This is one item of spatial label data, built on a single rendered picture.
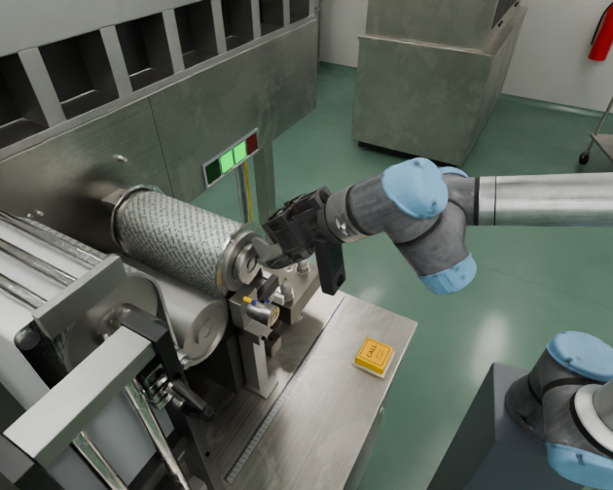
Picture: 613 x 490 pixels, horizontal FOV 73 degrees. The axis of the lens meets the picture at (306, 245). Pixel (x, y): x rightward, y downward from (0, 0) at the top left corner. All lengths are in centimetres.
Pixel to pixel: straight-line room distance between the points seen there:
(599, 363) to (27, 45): 108
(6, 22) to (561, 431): 106
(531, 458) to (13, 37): 120
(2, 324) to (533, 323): 238
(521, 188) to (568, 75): 449
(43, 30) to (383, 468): 175
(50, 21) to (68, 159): 22
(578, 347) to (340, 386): 48
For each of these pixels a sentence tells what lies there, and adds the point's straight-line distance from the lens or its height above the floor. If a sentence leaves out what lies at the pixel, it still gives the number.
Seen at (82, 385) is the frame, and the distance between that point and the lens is 43.
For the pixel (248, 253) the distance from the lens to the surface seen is 73.
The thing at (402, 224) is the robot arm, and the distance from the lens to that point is 53.
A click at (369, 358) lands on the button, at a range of 102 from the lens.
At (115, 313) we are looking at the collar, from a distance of 57.
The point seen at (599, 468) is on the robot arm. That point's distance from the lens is 83.
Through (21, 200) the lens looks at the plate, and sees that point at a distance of 85.
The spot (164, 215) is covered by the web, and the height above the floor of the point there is 131.
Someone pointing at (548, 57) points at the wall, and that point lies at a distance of 509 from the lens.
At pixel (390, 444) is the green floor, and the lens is 195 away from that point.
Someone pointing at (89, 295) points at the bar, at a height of 144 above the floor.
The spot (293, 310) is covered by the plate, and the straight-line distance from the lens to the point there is 98.
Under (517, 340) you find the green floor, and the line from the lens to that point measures 244.
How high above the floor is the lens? 177
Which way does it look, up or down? 41 degrees down
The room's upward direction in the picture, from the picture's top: straight up
